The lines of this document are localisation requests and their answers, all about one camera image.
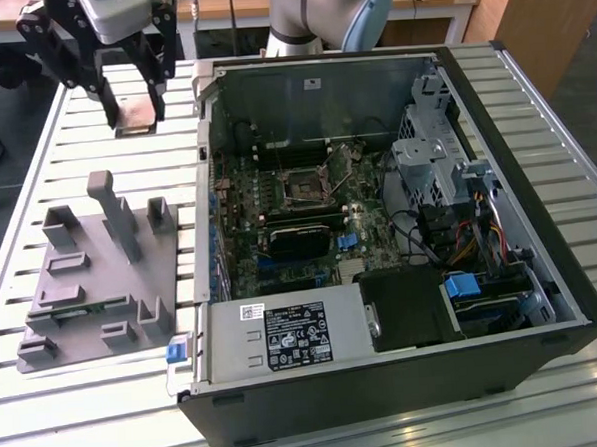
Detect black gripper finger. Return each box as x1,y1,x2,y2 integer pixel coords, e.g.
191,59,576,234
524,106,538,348
14,0,122,134
143,0,184,123

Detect silver CPU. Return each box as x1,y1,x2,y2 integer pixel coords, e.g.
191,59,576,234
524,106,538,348
112,90,159,139

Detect CPU socket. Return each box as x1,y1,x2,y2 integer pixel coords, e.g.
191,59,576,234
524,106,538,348
281,166,337,210

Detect black RAM slot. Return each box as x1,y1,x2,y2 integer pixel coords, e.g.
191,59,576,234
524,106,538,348
262,206,344,224
263,214,345,232

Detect black office chair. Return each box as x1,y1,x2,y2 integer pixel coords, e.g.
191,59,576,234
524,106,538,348
0,44,40,91

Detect thin locking lever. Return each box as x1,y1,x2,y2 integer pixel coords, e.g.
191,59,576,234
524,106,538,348
271,130,285,176

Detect metal socket cover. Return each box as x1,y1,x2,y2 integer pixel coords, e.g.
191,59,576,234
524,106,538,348
321,140,366,194

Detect grey parts rack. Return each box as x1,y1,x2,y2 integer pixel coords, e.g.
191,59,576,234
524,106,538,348
6,167,190,374

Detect black graphics card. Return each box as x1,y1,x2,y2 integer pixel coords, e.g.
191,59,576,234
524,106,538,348
267,223,331,260

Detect green RAM stick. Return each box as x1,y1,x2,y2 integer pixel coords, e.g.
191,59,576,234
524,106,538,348
46,302,129,321

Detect green motherboard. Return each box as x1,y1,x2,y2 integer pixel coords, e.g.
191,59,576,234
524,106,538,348
206,137,413,302

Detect metal drive cage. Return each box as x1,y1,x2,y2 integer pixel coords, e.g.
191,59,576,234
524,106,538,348
388,70,504,214

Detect silver chipset heatsink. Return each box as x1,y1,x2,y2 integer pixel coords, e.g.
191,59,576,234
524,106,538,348
339,259,367,282

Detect blue case latch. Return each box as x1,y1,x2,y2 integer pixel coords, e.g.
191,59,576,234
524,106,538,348
165,342,188,366

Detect silver power supply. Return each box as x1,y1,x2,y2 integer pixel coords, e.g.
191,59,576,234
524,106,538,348
194,292,378,385

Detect black fan shroud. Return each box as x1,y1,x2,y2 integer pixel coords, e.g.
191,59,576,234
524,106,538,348
355,262,469,354

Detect wooden cabinet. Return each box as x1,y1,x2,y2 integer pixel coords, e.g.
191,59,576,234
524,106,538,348
489,0,597,104

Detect hard disk in blue carrier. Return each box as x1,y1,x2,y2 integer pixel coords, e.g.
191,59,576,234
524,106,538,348
443,269,531,340

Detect black PC case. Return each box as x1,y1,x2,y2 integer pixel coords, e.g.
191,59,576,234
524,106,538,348
147,36,597,447

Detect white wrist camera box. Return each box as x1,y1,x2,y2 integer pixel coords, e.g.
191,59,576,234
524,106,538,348
75,0,151,47

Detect thin cable with metal plug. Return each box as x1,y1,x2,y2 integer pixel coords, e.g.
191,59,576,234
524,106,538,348
190,0,204,46

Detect black internal cables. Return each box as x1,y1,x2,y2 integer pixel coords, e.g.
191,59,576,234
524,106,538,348
385,208,442,268

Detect coloured power wires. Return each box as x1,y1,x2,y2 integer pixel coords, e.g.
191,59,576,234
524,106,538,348
451,216,512,267

